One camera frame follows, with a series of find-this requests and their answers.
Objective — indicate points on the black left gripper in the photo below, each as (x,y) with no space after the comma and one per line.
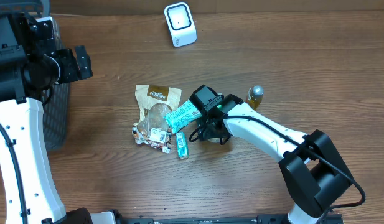
(67,57)

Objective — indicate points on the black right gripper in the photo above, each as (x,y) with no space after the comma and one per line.
(206,129)

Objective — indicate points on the green white tissue cup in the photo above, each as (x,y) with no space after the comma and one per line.
(215,140)

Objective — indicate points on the green Kleenex tissue pack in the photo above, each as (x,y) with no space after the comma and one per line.
(182,148)

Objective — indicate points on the teal snack packet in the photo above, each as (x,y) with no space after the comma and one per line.
(182,116)

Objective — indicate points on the yellow bottle silver cap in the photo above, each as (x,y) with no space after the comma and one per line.
(255,96)

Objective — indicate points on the small printed snack bag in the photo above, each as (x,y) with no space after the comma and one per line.
(156,138)

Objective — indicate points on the brown cookie pouch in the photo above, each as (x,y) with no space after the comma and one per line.
(154,103)

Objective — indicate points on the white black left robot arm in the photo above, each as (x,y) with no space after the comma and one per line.
(30,191)

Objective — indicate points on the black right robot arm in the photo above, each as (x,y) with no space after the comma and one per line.
(313,170)

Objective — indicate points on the white barcode scanner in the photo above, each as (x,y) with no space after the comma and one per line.
(180,24)

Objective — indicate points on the grey plastic mesh basket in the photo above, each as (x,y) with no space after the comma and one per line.
(54,97)

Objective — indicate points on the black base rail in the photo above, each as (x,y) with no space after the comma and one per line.
(260,219)

